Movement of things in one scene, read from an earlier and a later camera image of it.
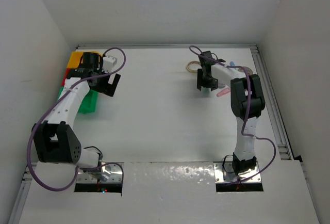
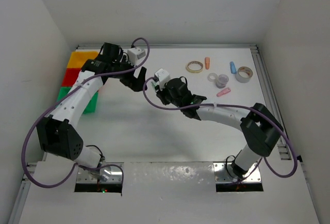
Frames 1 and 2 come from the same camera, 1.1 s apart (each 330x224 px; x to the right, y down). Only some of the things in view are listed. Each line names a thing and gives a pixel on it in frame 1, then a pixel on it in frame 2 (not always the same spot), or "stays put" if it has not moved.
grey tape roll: [249, 70] stays put
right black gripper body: [207, 81] → [166, 96]
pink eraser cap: [223, 92] stays put
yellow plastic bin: [75, 60] stays put
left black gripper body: [101, 85] → [128, 79]
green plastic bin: [89, 103] stays put
